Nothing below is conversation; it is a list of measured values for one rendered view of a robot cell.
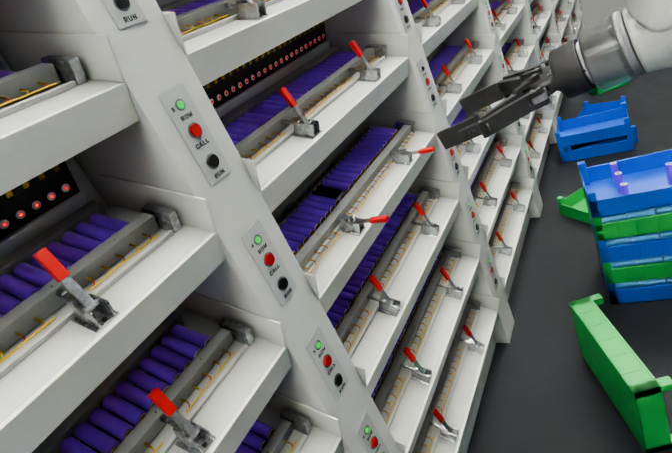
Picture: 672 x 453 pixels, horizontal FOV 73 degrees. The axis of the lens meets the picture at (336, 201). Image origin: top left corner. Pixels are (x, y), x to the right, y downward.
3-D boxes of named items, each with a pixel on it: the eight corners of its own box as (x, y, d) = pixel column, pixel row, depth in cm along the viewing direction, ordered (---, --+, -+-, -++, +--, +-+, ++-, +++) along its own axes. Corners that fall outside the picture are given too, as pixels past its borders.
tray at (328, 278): (435, 148, 117) (435, 114, 111) (322, 319, 73) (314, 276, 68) (363, 139, 125) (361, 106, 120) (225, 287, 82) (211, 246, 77)
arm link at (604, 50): (645, 61, 64) (599, 80, 68) (619, 2, 62) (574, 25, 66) (647, 84, 57) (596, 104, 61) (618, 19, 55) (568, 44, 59)
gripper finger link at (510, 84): (535, 71, 67) (542, 66, 67) (493, 80, 78) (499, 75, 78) (546, 94, 68) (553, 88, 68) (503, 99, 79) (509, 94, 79)
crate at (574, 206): (667, 209, 164) (665, 190, 161) (626, 237, 161) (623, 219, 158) (596, 190, 192) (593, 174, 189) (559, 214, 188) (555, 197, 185)
